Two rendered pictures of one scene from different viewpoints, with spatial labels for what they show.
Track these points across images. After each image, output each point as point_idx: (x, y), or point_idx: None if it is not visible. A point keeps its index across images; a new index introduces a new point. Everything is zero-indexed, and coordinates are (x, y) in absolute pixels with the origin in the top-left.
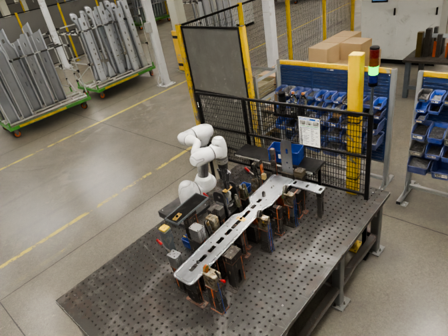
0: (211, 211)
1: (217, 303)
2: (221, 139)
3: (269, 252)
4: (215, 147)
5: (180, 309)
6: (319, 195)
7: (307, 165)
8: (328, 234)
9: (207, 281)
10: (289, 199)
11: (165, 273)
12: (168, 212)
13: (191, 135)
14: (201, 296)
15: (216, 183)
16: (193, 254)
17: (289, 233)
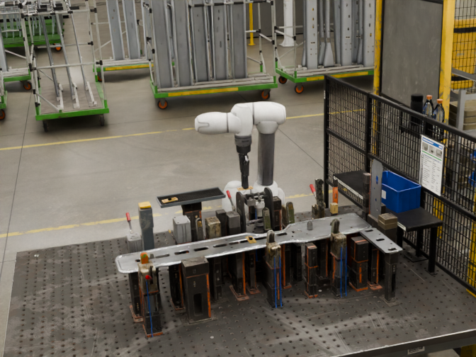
0: (217, 212)
1: (144, 316)
2: (243, 107)
3: (272, 306)
4: (231, 115)
5: (113, 312)
6: (387, 258)
7: (410, 217)
8: (373, 322)
9: (139, 275)
10: (335, 244)
11: None
12: (202, 218)
13: None
14: (140, 305)
15: (282, 204)
16: (157, 248)
17: (324, 299)
